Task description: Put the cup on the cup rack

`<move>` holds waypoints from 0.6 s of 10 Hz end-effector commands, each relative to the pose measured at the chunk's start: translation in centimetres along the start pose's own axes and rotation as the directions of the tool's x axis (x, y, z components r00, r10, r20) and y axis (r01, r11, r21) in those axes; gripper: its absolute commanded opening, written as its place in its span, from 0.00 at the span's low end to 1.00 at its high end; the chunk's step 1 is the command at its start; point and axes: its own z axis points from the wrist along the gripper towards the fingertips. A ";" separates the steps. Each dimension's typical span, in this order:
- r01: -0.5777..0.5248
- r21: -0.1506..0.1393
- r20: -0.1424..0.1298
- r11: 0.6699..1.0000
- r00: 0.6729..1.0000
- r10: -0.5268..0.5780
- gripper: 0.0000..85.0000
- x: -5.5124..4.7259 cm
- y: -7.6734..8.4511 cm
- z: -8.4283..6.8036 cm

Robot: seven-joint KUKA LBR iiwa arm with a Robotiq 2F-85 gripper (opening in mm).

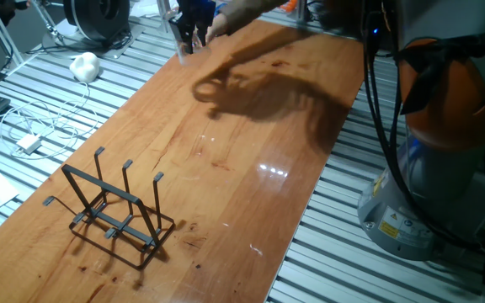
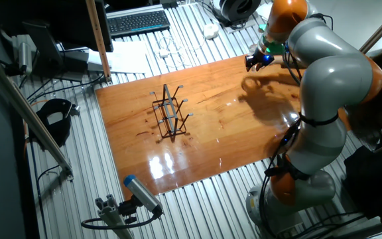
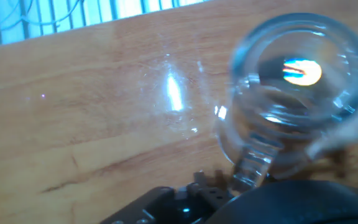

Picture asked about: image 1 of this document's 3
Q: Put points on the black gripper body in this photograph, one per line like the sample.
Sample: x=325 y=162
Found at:
x=198 y=10

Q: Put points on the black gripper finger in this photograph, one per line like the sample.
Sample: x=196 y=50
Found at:
x=182 y=35
x=200 y=35

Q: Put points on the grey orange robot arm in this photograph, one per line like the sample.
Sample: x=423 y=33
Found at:
x=449 y=105

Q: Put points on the black metal cup rack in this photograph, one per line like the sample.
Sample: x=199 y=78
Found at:
x=99 y=185

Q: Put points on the person's bare hand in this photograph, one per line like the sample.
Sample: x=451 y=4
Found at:
x=217 y=27

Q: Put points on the white rounded lump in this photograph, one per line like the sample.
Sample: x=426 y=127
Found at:
x=84 y=67

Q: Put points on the glossy wooden board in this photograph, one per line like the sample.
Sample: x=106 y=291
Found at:
x=234 y=168

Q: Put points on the aluminium frame post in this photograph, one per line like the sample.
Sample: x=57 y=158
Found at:
x=163 y=17
x=0 y=33

